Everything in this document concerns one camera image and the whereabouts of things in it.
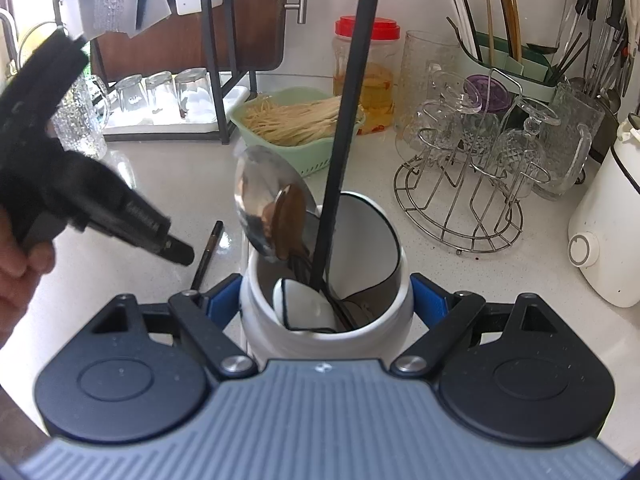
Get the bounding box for textured glass pitcher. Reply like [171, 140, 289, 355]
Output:
[534, 82, 604, 200]
[52, 74, 111, 160]

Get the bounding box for person's left hand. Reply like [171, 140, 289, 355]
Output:
[0, 208, 56, 347]

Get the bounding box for upturned glass tumbler right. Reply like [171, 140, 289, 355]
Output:
[175, 67, 215, 124]

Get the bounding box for chrome kitchen faucet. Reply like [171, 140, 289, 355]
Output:
[0, 8, 17, 62]

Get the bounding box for white ceramic soup spoon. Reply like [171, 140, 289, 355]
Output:
[271, 192, 403, 334]

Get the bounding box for wooden cutting board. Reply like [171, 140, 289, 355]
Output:
[91, 0, 285, 81]

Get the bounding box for bundle of dry noodles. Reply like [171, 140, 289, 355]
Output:
[242, 96, 341, 146]

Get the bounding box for black dish rack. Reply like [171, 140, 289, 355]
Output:
[52, 0, 260, 146]

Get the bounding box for red lid plastic jar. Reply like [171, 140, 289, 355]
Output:
[332, 15, 401, 134]

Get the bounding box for upturned glass tumbler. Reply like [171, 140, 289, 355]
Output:
[115, 74, 148, 113]
[145, 70, 177, 114]
[175, 67, 215, 124]

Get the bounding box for black chopstick plain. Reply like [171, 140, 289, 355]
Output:
[309, 0, 378, 290]

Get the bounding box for green plastic basket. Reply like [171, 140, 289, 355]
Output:
[229, 87, 341, 177]

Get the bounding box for wire cup rack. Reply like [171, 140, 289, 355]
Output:
[393, 74, 560, 255]

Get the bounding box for white electric cooking pot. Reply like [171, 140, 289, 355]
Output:
[567, 114, 640, 308]

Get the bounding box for white rack drip tray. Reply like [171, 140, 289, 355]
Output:
[104, 108, 219, 138]

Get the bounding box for green utensil holder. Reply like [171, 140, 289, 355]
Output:
[454, 32, 555, 103]

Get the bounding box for textured glass pitcher left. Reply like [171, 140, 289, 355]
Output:
[52, 74, 111, 160]

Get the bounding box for upturned glass tumbler left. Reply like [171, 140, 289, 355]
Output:
[115, 74, 148, 113]

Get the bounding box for white ceramic mug jar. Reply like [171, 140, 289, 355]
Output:
[240, 191, 413, 363]

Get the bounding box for black chopstick brown band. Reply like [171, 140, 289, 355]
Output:
[191, 220, 224, 290]

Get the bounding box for copper small spoon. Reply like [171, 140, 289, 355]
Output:
[271, 184, 306, 261]

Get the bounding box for textured glass pitcher right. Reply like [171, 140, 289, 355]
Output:
[534, 82, 604, 200]

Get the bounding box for upturned glass tumbler middle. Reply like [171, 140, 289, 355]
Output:
[145, 70, 177, 114]

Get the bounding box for textured glass jug behind rack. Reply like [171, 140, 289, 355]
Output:
[393, 30, 461, 166]

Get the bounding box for large steel spoon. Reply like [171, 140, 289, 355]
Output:
[234, 145, 318, 262]

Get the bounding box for purple lid glass cup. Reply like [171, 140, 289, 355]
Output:
[463, 75, 512, 113]

